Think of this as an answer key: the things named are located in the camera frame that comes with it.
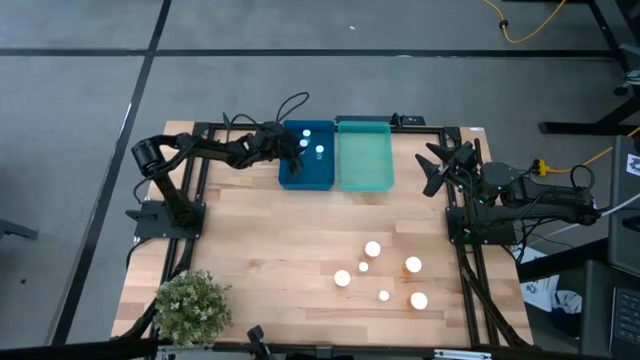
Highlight white printed papers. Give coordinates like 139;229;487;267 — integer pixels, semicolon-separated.
518;247;562;312

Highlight grey chair base leg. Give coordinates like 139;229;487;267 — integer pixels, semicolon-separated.
0;218;40;242

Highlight dark grey box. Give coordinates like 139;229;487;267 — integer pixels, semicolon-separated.
579;259;616;359

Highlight black keyboard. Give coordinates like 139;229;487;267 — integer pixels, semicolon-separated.
608;285;640;359

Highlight black desk frame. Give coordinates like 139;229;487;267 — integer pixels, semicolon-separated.
538;0;640;136

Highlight grey cabinet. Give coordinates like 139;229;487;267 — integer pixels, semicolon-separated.
607;134;640;277

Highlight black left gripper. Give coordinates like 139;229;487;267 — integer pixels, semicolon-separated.
249;121;304;177

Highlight teal plastic bin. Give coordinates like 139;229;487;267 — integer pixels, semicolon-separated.
337;120;396;194

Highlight yellow extension cable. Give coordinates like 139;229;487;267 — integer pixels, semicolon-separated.
482;0;570;45
532;127;640;177

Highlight white crumpled cloth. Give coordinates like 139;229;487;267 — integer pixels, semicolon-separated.
551;289;584;315

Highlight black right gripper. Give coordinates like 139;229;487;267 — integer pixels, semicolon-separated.
422;142;481;198

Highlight black diagonal desk beam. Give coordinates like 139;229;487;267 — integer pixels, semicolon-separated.
517;238;609;284

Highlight white cable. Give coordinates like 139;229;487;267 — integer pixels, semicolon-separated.
542;192;640;242

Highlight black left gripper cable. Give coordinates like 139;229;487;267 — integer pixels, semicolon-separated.
276;91;311;125
221;112;261;132

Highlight dark blue plastic bin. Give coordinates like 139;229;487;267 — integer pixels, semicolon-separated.
277;119;336;192

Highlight black aluminium table frame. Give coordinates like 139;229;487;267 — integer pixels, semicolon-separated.
112;118;535;360

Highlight small black mounted device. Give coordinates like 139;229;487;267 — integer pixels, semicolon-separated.
246;324;272;360

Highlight green artificial potted plant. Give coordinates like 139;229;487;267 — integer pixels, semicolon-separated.
152;268;234;349

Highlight silver metal bracket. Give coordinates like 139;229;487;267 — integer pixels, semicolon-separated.
433;348;494;360

